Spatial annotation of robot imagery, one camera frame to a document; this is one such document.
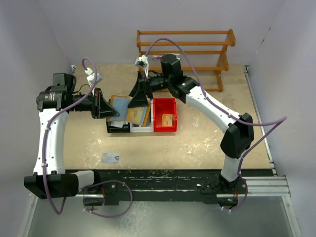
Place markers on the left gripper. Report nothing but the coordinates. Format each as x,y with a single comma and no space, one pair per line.
101,108

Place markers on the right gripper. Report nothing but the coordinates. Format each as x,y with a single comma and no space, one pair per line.
139,98

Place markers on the orange leather card holder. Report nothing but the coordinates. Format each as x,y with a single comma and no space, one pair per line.
120,103

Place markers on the orange card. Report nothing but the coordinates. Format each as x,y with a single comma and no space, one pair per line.
136,115
167,120

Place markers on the white card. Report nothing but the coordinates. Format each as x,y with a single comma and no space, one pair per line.
110,158

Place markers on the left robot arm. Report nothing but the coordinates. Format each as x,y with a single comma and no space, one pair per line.
54,105

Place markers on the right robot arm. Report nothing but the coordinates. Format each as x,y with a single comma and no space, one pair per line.
237,129

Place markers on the white cards in bin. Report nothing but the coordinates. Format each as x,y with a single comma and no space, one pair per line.
119,124

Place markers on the orange card in bin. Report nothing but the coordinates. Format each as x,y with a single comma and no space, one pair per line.
167,120

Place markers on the red plastic bin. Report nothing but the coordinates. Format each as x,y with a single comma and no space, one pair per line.
164,106

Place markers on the black plastic bin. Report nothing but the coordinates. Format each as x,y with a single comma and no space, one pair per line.
125,129

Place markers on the white plastic bin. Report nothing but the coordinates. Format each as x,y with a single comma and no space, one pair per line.
147,125

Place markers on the markers on shelf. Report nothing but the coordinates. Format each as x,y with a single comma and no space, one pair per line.
158,57

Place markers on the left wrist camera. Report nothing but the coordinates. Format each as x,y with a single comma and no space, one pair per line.
91,77

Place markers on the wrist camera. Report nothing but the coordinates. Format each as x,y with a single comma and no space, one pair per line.
142,62
91,77

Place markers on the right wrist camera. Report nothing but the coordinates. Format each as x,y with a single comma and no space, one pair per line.
142,62

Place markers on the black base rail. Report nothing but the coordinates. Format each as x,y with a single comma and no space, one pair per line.
170,185

